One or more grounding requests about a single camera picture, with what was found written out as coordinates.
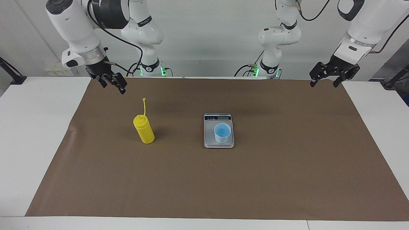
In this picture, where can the brown table mat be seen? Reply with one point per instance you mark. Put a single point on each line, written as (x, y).
(223, 185)

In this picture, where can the white wall socket strip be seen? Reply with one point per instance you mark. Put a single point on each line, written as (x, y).
(52, 70)

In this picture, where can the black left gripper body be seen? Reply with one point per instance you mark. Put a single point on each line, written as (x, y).
(337, 68)

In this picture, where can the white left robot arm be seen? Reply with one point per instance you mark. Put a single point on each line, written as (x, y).
(367, 28)

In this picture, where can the yellow squeeze bottle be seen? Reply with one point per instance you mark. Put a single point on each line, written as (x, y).
(145, 132)

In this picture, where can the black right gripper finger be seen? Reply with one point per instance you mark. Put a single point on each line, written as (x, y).
(120, 83)
(101, 82)

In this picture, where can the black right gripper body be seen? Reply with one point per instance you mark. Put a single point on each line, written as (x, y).
(99, 71)

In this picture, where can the light blue plastic cup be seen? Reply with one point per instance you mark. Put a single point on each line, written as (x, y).
(222, 135)

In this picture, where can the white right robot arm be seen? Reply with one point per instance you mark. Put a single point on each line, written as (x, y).
(73, 25)

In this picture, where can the silver digital kitchen scale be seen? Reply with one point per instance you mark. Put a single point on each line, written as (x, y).
(209, 137)

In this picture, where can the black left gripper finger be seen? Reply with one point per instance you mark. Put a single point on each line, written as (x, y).
(313, 82)
(338, 82)

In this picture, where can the black clamp stand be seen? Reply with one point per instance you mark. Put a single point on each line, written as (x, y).
(17, 78)
(391, 83)

